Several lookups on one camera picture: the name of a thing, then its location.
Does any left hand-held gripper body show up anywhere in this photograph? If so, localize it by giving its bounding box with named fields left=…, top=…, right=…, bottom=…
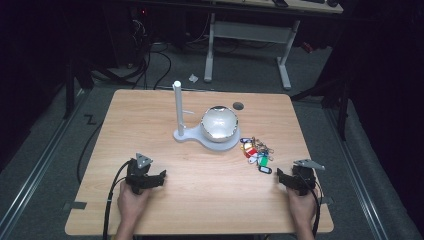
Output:
left=125, top=152, right=155, bottom=196

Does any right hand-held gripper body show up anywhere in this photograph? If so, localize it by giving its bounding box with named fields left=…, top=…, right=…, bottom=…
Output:
left=291, top=158, right=326, bottom=197

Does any person's right hand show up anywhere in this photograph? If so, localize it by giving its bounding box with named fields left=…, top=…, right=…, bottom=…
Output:
left=286, top=185, right=319, bottom=225

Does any person's left hand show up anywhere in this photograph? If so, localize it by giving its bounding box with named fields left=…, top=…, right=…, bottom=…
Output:
left=116, top=181, right=151, bottom=225

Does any pile of coloured key tags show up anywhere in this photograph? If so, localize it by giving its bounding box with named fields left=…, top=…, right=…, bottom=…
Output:
left=239, top=135, right=275, bottom=175

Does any silver metal bowl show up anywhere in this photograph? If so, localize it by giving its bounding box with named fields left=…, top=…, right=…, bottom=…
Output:
left=200, top=105, right=240, bottom=144

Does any black metal stand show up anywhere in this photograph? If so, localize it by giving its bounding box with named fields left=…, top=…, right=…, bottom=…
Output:
left=61, top=58, right=96, bottom=120
left=289, top=64, right=353, bottom=142

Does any black computer tower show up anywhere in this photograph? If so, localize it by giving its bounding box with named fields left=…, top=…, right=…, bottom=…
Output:
left=111, top=4, right=152, bottom=69

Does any white-legged wooden desk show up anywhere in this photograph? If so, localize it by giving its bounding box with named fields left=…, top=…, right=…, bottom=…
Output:
left=203, top=0, right=345, bottom=91

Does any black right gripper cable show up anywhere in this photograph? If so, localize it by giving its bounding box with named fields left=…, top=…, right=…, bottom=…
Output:
left=301, top=174, right=324, bottom=238

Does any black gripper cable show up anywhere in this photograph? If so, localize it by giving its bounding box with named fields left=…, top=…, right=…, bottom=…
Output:
left=301, top=174, right=324, bottom=238
left=102, top=159, right=132, bottom=240

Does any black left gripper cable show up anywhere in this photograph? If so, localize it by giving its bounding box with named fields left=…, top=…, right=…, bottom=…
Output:
left=102, top=159, right=132, bottom=240

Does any metal floor rail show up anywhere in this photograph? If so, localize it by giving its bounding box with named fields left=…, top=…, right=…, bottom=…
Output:
left=323, top=107, right=390, bottom=240
left=0, top=89, right=92, bottom=240

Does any thin black floor cable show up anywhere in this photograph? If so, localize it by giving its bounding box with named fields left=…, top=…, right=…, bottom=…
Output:
left=76, top=120, right=105, bottom=185

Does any white stand with post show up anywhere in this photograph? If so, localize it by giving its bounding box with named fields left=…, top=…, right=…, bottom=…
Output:
left=171, top=80, right=242, bottom=153

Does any bundle of black floor cables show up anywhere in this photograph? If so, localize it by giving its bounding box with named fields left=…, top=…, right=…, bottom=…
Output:
left=131, top=41, right=173, bottom=92

